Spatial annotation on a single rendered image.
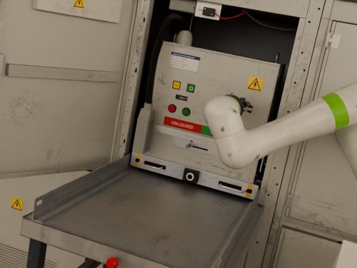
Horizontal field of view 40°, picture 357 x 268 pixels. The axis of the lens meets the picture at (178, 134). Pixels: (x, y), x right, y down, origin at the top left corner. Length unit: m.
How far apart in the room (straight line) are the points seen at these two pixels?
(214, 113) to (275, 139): 0.20
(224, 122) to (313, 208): 0.60
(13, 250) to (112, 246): 1.14
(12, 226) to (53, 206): 0.86
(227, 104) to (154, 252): 0.48
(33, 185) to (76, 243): 0.89
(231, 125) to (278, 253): 0.69
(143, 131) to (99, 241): 0.62
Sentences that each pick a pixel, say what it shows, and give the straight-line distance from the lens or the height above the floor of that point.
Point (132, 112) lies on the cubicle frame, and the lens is 2.02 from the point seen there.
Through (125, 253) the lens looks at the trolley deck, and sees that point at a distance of 1.37.
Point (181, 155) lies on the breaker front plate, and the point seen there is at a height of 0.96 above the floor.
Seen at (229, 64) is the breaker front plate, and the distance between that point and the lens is 1.89.
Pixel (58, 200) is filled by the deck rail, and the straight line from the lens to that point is 1.58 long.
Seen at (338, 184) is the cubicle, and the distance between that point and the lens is 1.87.
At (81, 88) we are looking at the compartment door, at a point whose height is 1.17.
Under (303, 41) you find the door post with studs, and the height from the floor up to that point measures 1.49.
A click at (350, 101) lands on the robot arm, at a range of 1.58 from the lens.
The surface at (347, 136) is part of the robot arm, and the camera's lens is 1.71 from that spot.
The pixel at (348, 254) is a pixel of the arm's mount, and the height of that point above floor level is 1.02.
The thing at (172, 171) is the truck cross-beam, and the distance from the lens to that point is 1.99.
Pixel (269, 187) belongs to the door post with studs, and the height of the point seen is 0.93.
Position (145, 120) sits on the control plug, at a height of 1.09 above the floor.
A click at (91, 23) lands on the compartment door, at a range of 1.88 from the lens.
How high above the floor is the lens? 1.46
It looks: 12 degrees down
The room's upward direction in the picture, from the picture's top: 11 degrees clockwise
